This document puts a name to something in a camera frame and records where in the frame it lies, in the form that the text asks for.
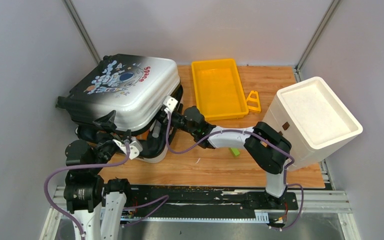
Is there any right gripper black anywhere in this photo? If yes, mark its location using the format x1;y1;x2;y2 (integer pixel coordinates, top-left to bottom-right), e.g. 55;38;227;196
153;108;197;136

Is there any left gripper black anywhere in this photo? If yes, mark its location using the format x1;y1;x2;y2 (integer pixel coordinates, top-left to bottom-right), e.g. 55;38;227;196
89;109;131;173

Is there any black white space suitcase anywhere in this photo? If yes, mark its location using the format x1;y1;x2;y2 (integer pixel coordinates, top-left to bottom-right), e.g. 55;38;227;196
56;54;183;164

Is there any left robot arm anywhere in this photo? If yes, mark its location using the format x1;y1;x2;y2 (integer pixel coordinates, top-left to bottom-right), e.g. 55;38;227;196
63;131;142;240

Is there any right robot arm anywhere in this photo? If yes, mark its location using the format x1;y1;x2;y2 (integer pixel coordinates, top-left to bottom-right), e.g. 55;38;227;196
161;106;293;209

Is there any yellow plastic tray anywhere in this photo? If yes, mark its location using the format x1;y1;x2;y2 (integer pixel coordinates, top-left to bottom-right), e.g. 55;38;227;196
191;58;249;122

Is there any small green block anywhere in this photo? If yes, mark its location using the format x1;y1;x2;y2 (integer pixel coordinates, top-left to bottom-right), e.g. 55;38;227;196
229;148;241;157

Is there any white drawer cabinet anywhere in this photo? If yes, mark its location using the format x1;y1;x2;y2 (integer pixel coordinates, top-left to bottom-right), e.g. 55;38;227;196
263;76;363;172

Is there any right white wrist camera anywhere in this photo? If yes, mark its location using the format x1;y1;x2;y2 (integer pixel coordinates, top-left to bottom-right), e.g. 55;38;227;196
163;95;179;115

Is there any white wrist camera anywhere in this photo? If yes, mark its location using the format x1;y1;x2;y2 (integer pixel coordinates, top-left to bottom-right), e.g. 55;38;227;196
163;95;179;115
112;137;143;160

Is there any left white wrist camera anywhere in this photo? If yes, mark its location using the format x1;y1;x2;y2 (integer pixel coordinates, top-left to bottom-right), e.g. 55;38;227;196
112;137;143;160

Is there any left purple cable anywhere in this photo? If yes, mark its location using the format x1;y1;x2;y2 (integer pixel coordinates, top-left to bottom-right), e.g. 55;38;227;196
43;140;132;240

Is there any yellow triangular bracket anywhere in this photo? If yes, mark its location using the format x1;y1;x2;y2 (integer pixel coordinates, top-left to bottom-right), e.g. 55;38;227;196
246;90;262;113

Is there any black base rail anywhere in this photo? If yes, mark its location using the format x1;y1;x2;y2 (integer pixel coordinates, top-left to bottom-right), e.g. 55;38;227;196
126;185;299;219

